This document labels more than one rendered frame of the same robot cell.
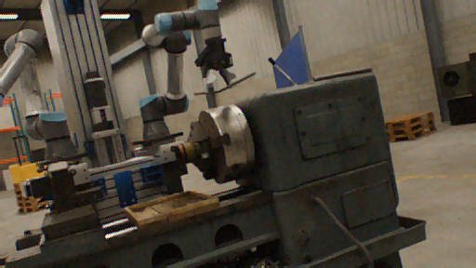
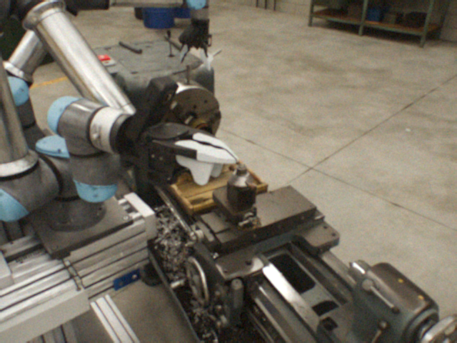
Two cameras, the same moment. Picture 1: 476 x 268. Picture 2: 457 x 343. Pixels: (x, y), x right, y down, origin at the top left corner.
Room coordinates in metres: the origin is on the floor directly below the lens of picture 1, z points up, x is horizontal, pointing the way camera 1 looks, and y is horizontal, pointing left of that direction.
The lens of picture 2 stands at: (1.76, 1.83, 1.88)
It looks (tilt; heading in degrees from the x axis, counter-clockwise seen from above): 32 degrees down; 263
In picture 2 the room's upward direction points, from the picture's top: straight up
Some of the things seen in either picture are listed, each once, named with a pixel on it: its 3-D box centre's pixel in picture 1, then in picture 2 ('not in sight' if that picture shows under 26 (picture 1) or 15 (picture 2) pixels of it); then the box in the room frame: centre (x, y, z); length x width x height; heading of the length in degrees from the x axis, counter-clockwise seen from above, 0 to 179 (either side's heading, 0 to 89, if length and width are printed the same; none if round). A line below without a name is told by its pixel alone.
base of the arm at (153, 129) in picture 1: (154, 127); (21, 133); (2.31, 0.43, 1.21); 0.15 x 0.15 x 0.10
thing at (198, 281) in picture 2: not in sight; (208, 284); (1.69, 0.76, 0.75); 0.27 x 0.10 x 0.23; 112
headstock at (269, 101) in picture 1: (301, 130); (151, 93); (1.90, -0.30, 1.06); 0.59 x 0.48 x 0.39; 112
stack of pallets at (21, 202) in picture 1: (47, 191); not in sight; (10.26, 4.79, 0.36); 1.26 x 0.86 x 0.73; 140
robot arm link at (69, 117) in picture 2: not in sight; (83, 123); (1.93, 1.12, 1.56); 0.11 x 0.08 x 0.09; 142
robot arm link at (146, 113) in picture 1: (152, 107); (11, 101); (2.31, 0.42, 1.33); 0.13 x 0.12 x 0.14; 113
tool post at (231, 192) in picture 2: (63, 182); (241, 191); (1.57, 0.67, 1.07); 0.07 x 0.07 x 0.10; 22
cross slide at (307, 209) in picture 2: (69, 217); (255, 216); (1.51, 0.66, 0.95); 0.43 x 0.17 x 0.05; 22
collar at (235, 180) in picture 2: (58, 167); (240, 176); (1.57, 0.68, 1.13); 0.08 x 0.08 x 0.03
